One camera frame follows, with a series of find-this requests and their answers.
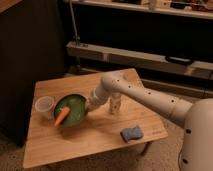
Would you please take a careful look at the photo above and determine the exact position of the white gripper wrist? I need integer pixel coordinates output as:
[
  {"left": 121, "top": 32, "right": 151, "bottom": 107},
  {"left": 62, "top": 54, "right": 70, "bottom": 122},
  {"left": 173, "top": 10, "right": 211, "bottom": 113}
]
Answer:
[{"left": 86, "top": 86, "right": 109, "bottom": 112}]

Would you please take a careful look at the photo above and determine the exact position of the green ceramic bowl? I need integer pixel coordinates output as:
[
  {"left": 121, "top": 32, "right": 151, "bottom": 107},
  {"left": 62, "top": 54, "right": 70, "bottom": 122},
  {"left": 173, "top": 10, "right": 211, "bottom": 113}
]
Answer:
[{"left": 54, "top": 94, "right": 86, "bottom": 127}]

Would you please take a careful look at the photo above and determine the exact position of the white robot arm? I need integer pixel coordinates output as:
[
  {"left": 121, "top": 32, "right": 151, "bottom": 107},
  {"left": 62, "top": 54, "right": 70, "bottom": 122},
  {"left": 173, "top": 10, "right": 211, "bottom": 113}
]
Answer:
[{"left": 87, "top": 71, "right": 213, "bottom": 171}]

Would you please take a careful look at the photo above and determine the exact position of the wooden folding table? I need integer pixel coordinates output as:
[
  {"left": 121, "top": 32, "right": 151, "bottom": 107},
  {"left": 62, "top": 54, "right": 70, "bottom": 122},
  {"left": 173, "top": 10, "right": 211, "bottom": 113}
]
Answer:
[{"left": 23, "top": 73, "right": 168, "bottom": 168}]

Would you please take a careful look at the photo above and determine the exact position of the orange carrot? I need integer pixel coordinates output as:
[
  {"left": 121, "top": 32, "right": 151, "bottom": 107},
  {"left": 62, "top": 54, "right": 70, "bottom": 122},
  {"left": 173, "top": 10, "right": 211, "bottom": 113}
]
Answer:
[{"left": 54, "top": 107, "right": 70, "bottom": 126}]

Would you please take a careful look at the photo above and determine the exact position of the blue sponge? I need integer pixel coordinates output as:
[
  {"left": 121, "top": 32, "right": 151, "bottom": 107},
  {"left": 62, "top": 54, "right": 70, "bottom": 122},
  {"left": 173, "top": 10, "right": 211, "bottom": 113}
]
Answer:
[{"left": 120, "top": 126, "right": 144, "bottom": 142}]

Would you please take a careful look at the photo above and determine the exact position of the clear plastic cup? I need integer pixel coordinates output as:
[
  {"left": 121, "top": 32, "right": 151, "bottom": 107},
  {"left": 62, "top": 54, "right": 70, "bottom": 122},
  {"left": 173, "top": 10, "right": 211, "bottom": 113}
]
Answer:
[{"left": 35, "top": 96, "right": 55, "bottom": 119}]

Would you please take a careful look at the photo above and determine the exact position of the metal stand pole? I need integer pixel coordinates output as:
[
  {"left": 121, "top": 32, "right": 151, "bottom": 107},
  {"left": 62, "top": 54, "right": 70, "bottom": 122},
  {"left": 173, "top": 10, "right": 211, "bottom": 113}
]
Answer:
[{"left": 69, "top": 0, "right": 81, "bottom": 45}]

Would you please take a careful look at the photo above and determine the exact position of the upper wooden shelf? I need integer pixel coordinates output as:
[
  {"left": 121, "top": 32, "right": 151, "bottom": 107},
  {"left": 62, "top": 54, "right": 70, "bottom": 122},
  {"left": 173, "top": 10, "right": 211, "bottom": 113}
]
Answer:
[{"left": 63, "top": 0, "right": 213, "bottom": 20}]

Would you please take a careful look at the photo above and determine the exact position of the long white shelf rail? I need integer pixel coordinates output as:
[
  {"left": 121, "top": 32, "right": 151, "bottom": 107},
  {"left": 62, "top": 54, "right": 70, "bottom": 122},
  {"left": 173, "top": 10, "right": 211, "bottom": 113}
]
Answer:
[{"left": 66, "top": 41, "right": 213, "bottom": 80}]

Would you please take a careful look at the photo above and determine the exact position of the black handle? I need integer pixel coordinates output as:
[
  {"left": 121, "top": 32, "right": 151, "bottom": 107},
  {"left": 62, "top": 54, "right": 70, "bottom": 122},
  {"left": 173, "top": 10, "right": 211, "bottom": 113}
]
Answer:
[{"left": 165, "top": 56, "right": 194, "bottom": 66}]

